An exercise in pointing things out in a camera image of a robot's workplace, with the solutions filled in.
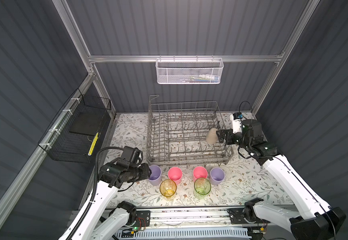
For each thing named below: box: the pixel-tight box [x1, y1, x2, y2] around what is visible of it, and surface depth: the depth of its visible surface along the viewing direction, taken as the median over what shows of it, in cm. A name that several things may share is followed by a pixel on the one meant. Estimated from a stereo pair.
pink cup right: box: [192, 166, 208, 182], surface depth 86 cm
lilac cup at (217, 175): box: [209, 167, 226, 186], surface depth 82 cm
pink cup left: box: [167, 166, 183, 185], surface depth 88 cm
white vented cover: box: [116, 227, 252, 240], surface depth 72 cm
